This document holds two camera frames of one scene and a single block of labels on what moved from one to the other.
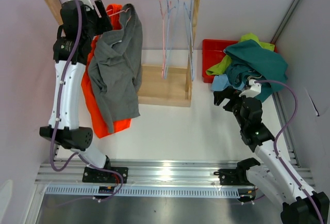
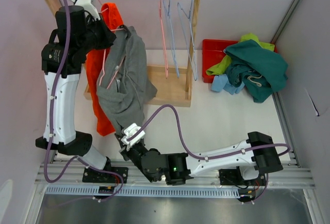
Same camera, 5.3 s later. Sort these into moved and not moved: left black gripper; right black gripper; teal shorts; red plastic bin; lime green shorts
Moved: left black gripper; right black gripper
Not moved: lime green shorts; teal shorts; red plastic bin
